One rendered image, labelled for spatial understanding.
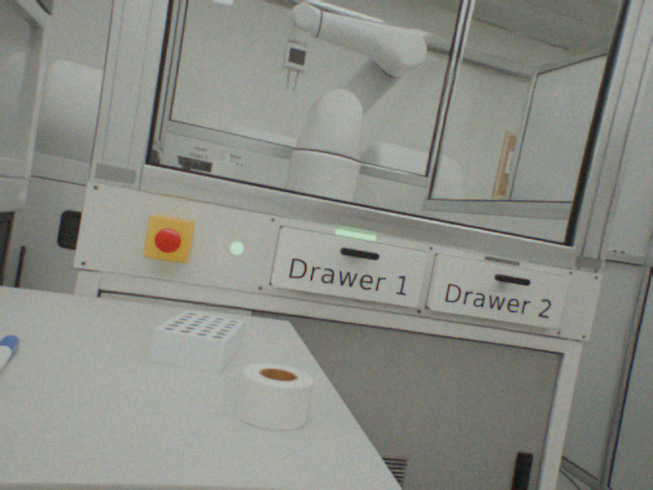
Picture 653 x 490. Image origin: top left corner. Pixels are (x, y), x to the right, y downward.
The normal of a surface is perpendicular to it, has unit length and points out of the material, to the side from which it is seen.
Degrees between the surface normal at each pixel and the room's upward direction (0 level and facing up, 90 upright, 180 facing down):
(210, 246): 90
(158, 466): 0
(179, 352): 90
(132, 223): 90
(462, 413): 90
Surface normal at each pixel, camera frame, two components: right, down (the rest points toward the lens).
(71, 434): 0.18, -0.98
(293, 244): 0.24, 0.10
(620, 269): -0.92, -0.15
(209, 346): -0.01, 0.05
